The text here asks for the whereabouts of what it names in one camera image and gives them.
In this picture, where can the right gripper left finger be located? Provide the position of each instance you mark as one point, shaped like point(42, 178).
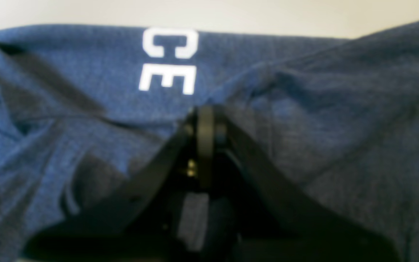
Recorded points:
point(161, 215)

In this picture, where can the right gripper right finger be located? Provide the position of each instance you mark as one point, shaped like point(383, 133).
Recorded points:
point(275, 220)

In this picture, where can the blue grey T-shirt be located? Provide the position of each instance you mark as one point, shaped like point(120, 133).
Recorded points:
point(84, 107)

